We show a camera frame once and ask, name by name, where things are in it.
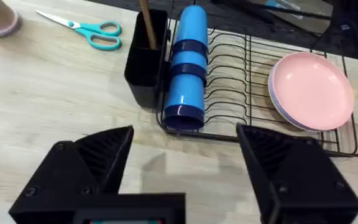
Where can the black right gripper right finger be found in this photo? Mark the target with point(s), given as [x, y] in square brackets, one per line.
[294, 183]

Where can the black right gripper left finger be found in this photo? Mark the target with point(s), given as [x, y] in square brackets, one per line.
[73, 174]

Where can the lilac plate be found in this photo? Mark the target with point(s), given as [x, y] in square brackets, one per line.
[277, 102]

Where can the pink plate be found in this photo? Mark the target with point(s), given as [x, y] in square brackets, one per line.
[312, 90]

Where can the black cutlery holder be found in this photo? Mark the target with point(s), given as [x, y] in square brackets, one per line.
[145, 59]

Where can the blue cup with dark bands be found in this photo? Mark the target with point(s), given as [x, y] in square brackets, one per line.
[187, 68]

